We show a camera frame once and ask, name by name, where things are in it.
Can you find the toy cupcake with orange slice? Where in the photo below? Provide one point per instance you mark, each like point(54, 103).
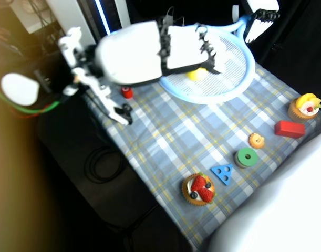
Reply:
point(299, 113)

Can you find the white column with blue light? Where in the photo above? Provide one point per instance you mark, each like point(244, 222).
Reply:
point(68, 13)

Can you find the blue triangle block with holes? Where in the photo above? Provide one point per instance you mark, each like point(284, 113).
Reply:
point(220, 174)

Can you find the yellow ball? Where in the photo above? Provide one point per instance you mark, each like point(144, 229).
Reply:
point(195, 75)

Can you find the red rectangular block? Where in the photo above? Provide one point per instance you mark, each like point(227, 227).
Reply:
point(289, 130)

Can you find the toy cupcake with strawberries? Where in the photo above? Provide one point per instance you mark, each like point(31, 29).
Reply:
point(199, 190)

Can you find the round tan toy cookie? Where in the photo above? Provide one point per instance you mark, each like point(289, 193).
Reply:
point(256, 141)

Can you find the blue plaid tablecloth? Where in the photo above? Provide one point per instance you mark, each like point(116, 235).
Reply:
point(176, 136)

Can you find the red cylinder block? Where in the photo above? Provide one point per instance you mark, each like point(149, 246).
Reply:
point(127, 93)

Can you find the light blue net racket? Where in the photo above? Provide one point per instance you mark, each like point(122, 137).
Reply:
point(228, 84)

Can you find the stacked coloured rings green top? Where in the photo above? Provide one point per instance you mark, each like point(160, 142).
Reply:
point(241, 158)

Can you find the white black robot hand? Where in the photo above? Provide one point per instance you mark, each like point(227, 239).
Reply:
point(131, 52)
point(257, 26)

